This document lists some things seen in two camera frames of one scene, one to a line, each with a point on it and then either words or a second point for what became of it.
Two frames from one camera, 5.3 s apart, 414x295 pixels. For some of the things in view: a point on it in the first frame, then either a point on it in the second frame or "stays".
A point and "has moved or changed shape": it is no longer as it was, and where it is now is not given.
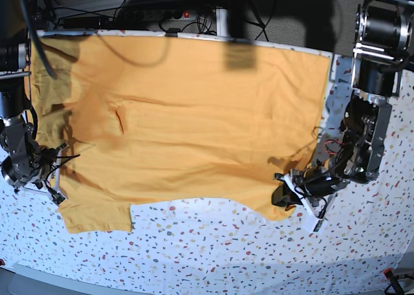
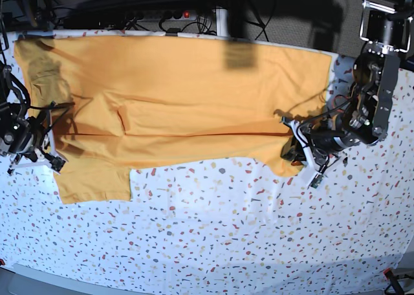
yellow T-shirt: [121, 121] has moved or changed shape
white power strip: [158, 15] stays
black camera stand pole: [235, 11] stays
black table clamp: [172, 32] stays
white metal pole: [222, 21] stays
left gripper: [36, 167] -> [22, 136]
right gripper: [315, 181] -> [332, 139]
